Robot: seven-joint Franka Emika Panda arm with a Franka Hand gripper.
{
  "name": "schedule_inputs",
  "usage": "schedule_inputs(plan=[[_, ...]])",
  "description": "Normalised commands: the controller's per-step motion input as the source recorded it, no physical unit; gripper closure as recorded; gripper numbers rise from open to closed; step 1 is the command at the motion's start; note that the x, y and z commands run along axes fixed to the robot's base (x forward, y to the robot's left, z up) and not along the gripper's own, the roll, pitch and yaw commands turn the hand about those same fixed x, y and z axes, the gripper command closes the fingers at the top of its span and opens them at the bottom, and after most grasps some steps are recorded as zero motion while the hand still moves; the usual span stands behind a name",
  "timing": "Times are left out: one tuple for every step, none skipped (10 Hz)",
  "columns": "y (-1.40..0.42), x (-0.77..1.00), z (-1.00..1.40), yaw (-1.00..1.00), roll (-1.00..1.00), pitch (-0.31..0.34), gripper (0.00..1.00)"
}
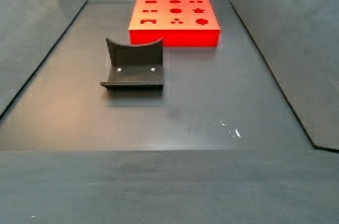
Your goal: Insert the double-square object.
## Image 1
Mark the black curved holder stand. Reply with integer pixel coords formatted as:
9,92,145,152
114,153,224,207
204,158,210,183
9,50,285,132
99,39,164,89

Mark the red shape-sorter block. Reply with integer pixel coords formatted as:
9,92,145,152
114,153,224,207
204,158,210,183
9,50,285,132
127,0,221,47

